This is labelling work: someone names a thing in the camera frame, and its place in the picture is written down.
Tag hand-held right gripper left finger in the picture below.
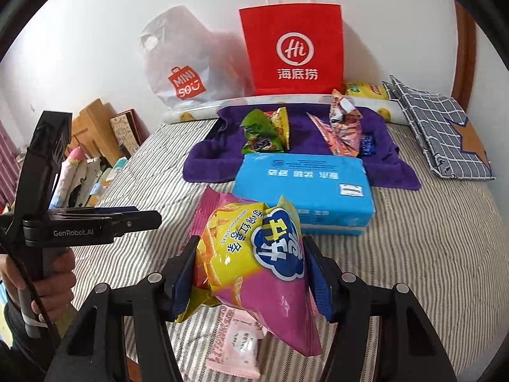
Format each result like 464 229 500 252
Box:
44 236 201 382

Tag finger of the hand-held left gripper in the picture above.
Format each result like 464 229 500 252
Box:
107 210 163 235
50 206 140 220

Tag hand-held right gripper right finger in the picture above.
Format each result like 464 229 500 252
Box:
302 236 464 382

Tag pink yellow snack bag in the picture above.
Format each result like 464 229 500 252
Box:
175 185 324 358

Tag dark blue snack packet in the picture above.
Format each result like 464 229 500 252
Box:
360 133 378 157

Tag person's left hand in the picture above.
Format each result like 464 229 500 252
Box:
0 247 76 321

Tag pastel rolled items beside bed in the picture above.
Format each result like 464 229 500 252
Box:
75 157 128 208

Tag pink striped curtain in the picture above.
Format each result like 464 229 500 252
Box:
0 119 24 211

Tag wooden box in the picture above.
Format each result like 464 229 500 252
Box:
67 99 122 164

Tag pale pink small packet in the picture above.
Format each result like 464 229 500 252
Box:
206 304 268 380

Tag patterned board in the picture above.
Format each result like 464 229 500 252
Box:
109 109 150 158

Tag striped bed sheet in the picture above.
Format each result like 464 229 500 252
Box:
0 119 509 382

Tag light blue tissue pack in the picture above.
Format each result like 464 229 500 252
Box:
233 153 378 236

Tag rolled fruit-print mat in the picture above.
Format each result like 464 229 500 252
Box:
164 95 410 126

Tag pink snack packet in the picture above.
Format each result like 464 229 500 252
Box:
308 112 360 158

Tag purple towel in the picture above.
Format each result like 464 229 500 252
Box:
183 103 422 189

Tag green snack packet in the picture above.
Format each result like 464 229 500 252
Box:
241 110 285 155

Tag red white snack packet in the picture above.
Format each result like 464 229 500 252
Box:
329 89 363 144

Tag white plastic bag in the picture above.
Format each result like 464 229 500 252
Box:
137 5 255 110

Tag yellow chip bag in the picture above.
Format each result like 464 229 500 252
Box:
344 81 389 101

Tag red paper bag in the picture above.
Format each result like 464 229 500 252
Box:
239 0 346 96

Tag black cable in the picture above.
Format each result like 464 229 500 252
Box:
6 243 60 351

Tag wooden frame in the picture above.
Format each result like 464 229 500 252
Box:
453 0 478 110

